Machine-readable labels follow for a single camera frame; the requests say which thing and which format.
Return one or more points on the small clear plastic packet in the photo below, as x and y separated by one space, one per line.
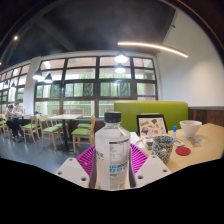
195 141

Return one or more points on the black sticker-covered laptop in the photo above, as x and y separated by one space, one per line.
151 126

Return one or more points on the wooden chairs with green seats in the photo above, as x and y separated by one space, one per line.
81 131

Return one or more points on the light wooden dining table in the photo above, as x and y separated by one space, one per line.
65 117

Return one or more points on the hanging pendant ceiling lamps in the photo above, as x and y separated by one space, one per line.
121 58

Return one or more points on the small blue-capped tube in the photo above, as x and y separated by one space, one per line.
174 131

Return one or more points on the clear plastic drink bottle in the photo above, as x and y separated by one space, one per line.
111 150

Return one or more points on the small white card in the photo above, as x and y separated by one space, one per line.
179 142

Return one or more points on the speckled green-white ceramic mug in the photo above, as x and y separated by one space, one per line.
162 150

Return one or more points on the flat round red coaster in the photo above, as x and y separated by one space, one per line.
183 151

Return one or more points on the white ceramic bowl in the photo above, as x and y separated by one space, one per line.
190 128

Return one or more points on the person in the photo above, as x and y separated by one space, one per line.
12 121
18 108

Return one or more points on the green upholstered booth bench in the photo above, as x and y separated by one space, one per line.
150 109

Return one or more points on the large dark-framed window wall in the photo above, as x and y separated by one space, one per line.
80 74

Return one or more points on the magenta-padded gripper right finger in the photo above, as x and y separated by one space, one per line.
152 169

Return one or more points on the curved linear ceiling light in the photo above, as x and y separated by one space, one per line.
150 45

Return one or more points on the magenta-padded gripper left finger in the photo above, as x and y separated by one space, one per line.
71 170

